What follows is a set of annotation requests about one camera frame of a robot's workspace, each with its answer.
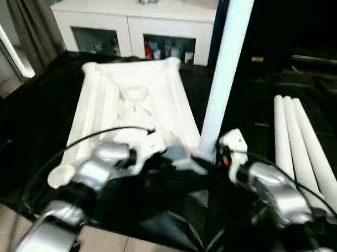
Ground white plastic table top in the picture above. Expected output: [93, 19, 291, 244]
[46, 52, 213, 195]

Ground black shiny mat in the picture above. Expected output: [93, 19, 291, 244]
[0, 46, 337, 252]

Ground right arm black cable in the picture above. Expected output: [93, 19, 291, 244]
[242, 153, 337, 218]

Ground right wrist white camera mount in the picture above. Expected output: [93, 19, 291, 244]
[216, 128, 250, 184]

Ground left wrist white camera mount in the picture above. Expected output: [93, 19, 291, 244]
[127, 127, 168, 177]

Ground black backdrop cloth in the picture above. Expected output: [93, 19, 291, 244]
[208, 0, 337, 75]

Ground white glass-door cabinet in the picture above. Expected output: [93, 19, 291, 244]
[48, 0, 220, 67]

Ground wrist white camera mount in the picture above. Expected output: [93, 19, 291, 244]
[127, 127, 168, 177]
[216, 128, 250, 184]

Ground white plastic table leg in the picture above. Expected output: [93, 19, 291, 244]
[279, 96, 329, 204]
[270, 95, 302, 180]
[196, 0, 256, 174]
[288, 97, 337, 217]

